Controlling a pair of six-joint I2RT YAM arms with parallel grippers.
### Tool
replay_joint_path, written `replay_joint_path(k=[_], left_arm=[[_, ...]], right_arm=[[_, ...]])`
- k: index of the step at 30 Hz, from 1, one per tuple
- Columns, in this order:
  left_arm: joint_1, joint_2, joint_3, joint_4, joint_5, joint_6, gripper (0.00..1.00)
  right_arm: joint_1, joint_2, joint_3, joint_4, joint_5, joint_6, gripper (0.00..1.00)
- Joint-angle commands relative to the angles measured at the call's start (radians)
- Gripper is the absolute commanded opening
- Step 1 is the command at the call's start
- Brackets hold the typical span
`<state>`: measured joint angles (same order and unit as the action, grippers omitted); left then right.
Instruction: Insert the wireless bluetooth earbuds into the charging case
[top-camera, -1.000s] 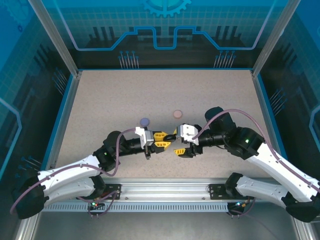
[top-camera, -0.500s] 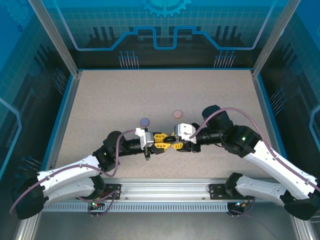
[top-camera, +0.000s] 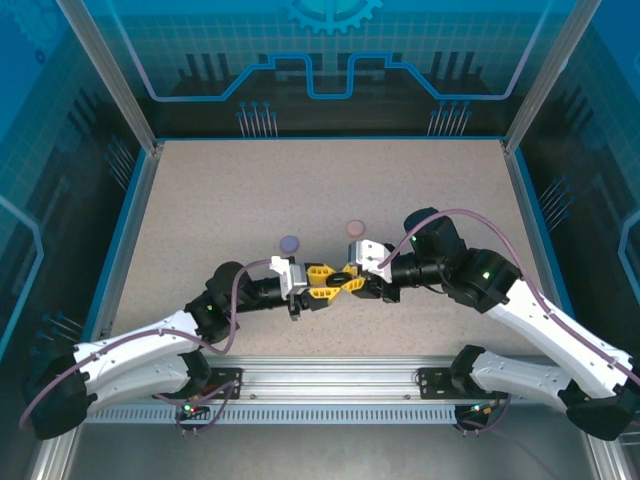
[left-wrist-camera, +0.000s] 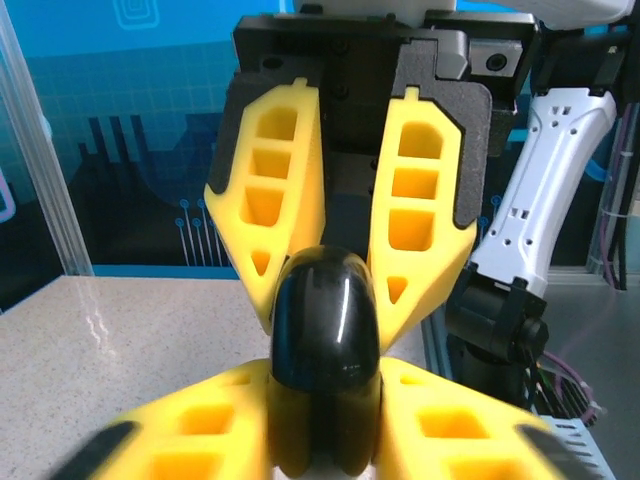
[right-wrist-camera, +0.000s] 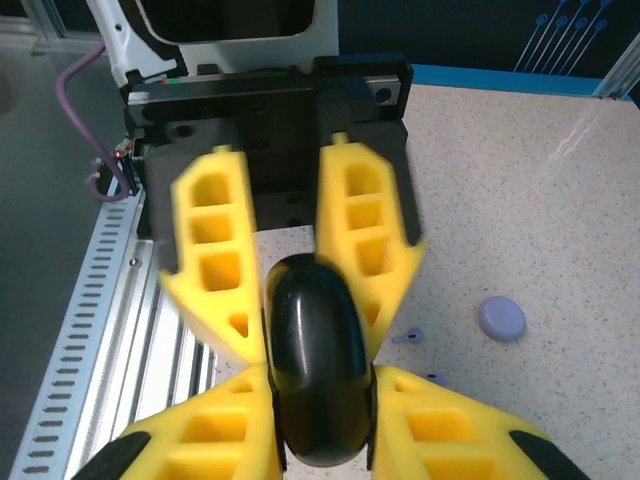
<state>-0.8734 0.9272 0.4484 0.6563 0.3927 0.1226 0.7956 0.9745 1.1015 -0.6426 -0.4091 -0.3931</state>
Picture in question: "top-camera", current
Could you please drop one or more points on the black earbud charging case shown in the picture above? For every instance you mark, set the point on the black earbud charging case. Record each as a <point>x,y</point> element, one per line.
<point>337,279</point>

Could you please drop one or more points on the purple earbud charging case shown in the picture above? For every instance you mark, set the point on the purple earbud charging case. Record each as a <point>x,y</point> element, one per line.
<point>290,243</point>

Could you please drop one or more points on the pink earbud charging case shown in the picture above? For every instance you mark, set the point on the pink earbud charging case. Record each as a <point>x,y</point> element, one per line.
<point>355,228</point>

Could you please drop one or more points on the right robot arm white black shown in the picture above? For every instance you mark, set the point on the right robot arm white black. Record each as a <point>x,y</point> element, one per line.
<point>540,325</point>

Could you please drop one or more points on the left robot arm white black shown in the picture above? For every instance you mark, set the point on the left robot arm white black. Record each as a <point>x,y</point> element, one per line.
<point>140,345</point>

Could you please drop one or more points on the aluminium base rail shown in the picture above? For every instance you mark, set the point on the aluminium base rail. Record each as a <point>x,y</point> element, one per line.
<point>330,375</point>

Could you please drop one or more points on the aluminium table side rail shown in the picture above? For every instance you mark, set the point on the aluminium table side rail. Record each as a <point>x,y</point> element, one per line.
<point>525,200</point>
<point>139,200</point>

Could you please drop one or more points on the aluminium frame post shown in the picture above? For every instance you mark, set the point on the aluminium frame post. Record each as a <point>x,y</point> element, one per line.
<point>114,75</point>
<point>541,75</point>

